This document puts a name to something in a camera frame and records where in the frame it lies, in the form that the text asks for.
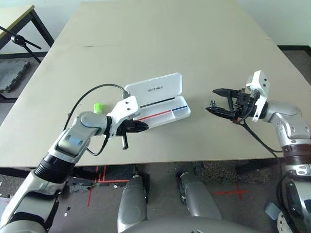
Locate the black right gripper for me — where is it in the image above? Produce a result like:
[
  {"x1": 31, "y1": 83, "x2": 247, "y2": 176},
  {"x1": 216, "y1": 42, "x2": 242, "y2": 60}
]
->
[{"x1": 205, "y1": 86, "x2": 259, "y2": 122}]

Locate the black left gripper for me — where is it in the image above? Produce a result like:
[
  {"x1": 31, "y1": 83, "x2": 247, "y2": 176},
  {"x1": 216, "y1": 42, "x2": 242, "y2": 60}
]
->
[{"x1": 115, "y1": 119, "x2": 149, "y2": 150}]

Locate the white plastic pencil case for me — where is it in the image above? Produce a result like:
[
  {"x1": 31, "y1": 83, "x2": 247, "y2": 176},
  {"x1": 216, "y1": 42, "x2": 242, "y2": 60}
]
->
[{"x1": 124, "y1": 72, "x2": 191, "y2": 128}]

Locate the speckled black rubber mat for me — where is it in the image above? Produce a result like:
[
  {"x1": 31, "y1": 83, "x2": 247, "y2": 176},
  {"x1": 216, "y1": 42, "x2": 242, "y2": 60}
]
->
[{"x1": 194, "y1": 160, "x2": 275, "y2": 185}]

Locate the grey robot left leg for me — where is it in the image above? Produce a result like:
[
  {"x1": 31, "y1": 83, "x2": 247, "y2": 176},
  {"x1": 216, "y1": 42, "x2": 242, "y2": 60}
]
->
[{"x1": 117, "y1": 173, "x2": 149, "y2": 233}]

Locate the grey robot leg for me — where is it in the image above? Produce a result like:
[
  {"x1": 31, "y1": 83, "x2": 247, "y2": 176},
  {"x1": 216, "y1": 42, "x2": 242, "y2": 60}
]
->
[
  {"x1": 178, "y1": 171, "x2": 222, "y2": 218},
  {"x1": 117, "y1": 173, "x2": 149, "y2": 233}
]

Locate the black baseboard strip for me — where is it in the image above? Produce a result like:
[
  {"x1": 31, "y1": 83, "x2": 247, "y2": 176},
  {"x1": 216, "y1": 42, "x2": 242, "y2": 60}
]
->
[{"x1": 277, "y1": 45, "x2": 311, "y2": 51}]

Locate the grey robot right leg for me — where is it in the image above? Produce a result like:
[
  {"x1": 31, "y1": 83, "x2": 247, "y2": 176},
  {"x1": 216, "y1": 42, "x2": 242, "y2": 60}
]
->
[{"x1": 178, "y1": 171, "x2": 222, "y2": 218}]

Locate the grey robot torso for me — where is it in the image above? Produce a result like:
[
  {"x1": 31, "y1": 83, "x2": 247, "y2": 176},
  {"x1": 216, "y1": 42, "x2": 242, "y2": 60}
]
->
[{"x1": 119, "y1": 216, "x2": 277, "y2": 233}]

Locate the blue-grey block on floor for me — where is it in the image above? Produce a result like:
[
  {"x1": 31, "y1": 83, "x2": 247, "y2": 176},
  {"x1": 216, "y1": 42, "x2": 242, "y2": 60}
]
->
[{"x1": 264, "y1": 202, "x2": 280, "y2": 221}]

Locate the white perforated shoe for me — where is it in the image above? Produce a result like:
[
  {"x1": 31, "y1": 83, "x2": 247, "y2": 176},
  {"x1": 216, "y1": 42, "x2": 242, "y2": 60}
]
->
[{"x1": 276, "y1": 212, "x2": 292, "y2": 233}]

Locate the grey foam floor mat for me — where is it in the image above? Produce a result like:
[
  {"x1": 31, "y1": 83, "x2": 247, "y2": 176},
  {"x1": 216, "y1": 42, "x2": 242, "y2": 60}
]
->
[{"x1": 0, "y1": 60, "x2": 31, "y2": 93}]

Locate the black tripod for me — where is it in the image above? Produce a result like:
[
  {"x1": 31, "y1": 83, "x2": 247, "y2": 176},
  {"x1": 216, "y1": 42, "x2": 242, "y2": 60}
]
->
[{"x1": 0, "y1": 25, "x2": 42, "y2": 64}]

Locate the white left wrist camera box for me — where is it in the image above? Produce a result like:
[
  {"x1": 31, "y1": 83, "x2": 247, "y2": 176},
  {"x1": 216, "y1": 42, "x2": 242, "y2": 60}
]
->
[{"x1": 106, "y1": 96, "x2": 141, "y2": 140}]

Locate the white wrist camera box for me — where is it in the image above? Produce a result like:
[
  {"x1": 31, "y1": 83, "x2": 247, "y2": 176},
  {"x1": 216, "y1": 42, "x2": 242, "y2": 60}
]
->
[
  {"x1": 245, "y1": 70, "x2": 271, "y2": 122},
  {"x1": 106, "y1": 96, "x2": 141, "y2": 140}
]

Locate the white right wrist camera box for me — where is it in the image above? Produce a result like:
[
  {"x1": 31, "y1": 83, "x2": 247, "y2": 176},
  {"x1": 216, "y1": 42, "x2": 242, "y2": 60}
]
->
[{"x1": 245, "y1": 70, "x2": 271, "y2": 122}]

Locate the short black left gripper cable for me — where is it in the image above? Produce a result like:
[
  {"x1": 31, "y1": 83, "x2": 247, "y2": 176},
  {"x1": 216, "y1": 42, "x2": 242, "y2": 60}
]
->
[{"x1": 86, "y1": 135, "x2": 109, "y2": 156}]

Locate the black left camera cable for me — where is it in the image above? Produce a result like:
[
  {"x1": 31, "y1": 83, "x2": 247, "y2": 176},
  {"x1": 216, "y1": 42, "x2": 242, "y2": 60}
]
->
[{"x1": 63, "y1": 83, "x2": 130, "y2": 132}]

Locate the beige side table black frame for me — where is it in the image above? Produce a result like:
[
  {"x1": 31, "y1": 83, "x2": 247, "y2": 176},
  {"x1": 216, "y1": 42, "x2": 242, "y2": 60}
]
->
[{"x1": 0, "y1": 4, "x2": 55, "y2": 60}]

